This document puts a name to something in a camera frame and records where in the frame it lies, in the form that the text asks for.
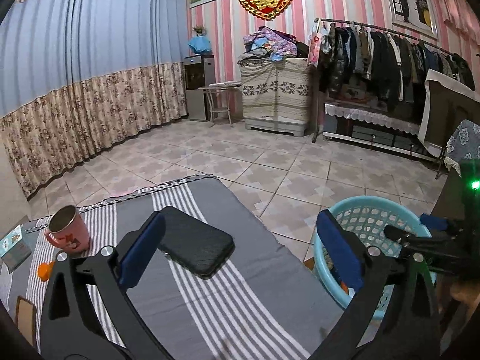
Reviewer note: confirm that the metal clothes rack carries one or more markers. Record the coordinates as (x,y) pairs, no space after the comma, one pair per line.
(348,22)

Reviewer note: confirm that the brown board with white edge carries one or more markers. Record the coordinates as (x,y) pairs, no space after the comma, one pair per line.
(446,112)

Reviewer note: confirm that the grey flower-patterned cloth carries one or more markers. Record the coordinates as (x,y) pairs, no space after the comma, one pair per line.
(465,142)

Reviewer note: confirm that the grey striped mat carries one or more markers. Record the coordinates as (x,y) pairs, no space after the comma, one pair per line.
(243,307)

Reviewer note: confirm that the teal cardboard box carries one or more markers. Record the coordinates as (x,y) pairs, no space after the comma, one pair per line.
(15,249)

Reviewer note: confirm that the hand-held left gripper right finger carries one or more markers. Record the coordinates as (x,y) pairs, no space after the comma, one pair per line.
(339,251)

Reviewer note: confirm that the blue plastic cover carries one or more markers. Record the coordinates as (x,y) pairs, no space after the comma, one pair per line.
(198,45)

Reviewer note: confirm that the black rectangular case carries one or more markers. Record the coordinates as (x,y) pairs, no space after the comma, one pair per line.
(195,240)

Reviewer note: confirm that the orange fruit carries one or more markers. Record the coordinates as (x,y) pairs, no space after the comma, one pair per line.
(45,272)

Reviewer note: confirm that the blue and floral curtain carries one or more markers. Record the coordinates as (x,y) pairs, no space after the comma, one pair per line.
(93,63)

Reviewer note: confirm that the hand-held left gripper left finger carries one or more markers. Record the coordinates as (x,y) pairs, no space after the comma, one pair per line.
(142,251)

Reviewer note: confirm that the low cabinet with lace cloth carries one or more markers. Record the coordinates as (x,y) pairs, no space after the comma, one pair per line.
(367,120)

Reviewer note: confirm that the dark wooden furniture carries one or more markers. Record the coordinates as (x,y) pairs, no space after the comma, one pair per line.
(450,195)

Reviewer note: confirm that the cloth-covered cabinet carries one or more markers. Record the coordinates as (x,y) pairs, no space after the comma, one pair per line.
(273,97)

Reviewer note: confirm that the pile of folded clothes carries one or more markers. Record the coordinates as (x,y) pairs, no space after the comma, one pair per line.
(270,43)

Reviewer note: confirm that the brown phone case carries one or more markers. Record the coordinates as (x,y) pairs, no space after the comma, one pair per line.
(26,318)

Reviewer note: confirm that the person's right forearm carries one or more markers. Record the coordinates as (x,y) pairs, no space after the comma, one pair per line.
(467,292)

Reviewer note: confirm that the grey water dispenser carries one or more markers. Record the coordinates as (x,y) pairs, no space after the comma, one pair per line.
(197,86)

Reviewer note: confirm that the small round side table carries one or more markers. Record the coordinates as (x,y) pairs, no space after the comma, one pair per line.
(221,87)

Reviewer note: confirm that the pink hanging bag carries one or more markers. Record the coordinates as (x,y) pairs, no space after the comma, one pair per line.
(315,48)

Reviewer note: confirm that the framed wall poster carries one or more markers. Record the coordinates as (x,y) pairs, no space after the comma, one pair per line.
(410,3)

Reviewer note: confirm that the small potted plant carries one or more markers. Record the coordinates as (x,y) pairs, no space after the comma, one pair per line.
(199,30)

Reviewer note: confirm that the pink metal mug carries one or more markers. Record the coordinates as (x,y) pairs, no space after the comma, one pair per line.
(71,232)

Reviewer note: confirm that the row of hanging clothes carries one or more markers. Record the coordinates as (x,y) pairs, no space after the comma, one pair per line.
(382,63)

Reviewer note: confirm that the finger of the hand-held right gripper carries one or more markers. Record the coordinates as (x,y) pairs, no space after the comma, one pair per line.
(435,222)
(408,240)

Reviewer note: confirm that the light blue plastic basket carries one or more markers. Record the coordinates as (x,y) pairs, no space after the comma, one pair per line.
(375,213)

